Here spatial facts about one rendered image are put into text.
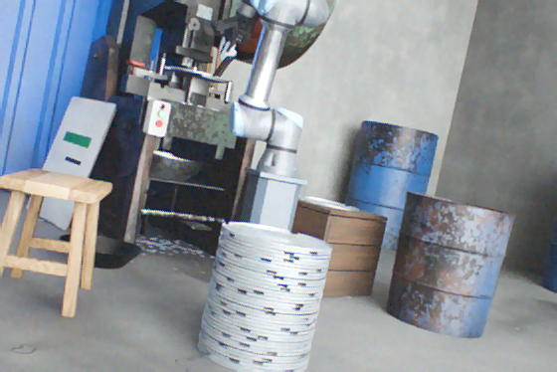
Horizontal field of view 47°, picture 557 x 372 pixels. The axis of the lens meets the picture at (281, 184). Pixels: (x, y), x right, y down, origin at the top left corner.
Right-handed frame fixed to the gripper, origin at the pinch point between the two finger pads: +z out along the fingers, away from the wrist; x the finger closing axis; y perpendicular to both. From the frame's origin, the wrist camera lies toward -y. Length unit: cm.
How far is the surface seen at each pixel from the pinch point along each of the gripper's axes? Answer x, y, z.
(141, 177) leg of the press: -21, -24, 51
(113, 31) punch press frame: 71, -14, 25
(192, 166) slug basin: -6, 7, 50
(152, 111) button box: -14.2, -27.3, 24.8
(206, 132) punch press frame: -7.6, 4.7, 32.0
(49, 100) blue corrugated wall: 115, -15, 89
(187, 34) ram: 24.0, -4.1, 1.9
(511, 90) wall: 86, 336, -19
